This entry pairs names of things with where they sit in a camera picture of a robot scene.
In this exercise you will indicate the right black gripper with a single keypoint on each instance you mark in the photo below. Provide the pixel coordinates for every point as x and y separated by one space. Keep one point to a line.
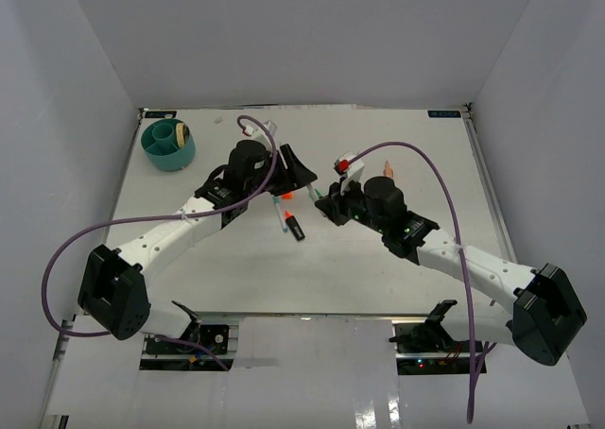
333 205

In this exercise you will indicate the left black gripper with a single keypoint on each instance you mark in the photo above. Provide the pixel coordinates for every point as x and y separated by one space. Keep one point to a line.
297 174

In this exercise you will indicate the pink capped white marker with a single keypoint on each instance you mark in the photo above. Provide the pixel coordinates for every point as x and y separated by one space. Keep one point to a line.
313 193

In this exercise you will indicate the teal capped white marker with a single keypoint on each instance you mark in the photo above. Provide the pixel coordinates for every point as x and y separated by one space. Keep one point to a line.
280 214

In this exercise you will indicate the beige tape roll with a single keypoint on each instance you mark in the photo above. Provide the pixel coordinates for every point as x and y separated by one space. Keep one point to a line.
182 134

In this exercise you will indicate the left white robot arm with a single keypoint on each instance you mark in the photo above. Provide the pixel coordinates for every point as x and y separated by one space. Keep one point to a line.
115 281

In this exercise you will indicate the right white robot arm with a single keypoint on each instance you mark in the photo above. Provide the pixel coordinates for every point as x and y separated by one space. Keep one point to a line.
536 310

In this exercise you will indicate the black highlighter orange tip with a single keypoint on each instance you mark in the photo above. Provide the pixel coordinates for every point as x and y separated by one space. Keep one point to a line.
294 226

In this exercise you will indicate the blue label sticker right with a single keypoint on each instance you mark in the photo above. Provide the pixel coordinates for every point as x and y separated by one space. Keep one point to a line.
443 114

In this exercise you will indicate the teal round organizer container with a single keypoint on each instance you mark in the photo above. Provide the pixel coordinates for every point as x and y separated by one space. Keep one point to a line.
159 144

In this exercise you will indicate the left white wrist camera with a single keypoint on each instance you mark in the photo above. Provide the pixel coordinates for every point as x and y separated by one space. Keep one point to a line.
253 131

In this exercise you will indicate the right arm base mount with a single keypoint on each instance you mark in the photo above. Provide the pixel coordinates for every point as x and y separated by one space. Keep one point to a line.
423 347

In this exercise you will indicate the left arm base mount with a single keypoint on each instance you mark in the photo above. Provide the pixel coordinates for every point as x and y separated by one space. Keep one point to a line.
211 347

